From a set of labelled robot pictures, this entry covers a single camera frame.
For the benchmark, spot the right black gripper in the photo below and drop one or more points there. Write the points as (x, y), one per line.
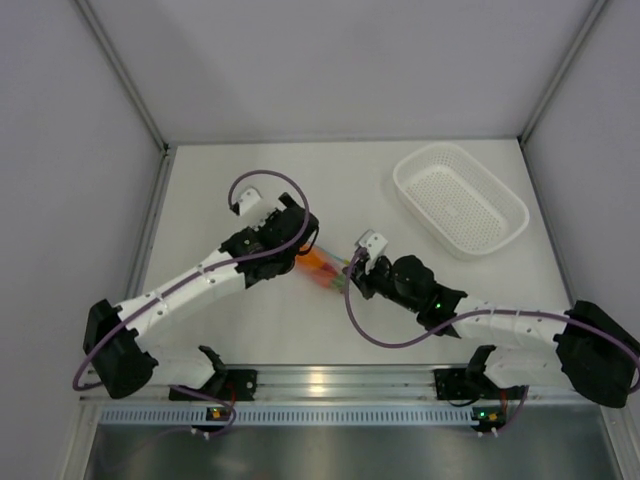
(363, 277)

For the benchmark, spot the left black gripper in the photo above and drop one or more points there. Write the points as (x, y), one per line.
(269, 221)

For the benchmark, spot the clear zip top bag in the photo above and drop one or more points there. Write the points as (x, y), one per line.
(337, 262)

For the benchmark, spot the orange fake persimmon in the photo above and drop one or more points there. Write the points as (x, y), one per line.
(313, 260)

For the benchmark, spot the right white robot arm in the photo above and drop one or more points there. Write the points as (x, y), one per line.
(582, 349)

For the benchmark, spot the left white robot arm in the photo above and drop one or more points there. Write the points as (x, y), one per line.
(125, 343)

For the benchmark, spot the red fake chili pepper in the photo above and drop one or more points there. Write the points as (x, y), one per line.
(330, 278)

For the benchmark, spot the white perforated plastic basket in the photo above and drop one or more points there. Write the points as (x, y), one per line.
(459, 202)

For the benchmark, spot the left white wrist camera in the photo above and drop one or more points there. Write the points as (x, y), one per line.
(247, 200)

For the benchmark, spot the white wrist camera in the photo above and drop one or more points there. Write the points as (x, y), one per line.
(369, 248)
(247, 200)

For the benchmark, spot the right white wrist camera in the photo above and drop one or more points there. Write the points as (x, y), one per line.
(369, 248)

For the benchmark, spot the right black base bracket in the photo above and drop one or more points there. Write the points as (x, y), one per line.
(451, 386)

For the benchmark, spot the black base bracket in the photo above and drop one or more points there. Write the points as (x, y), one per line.
(236, 384)
(451, 386)

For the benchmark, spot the aluminium mounting rail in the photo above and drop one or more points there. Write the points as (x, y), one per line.
(349, 382)

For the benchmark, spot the left black base bracket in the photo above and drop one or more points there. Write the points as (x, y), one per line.
(236, 384)

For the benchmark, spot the white slotted cable duct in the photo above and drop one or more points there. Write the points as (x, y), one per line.
(279, 415)

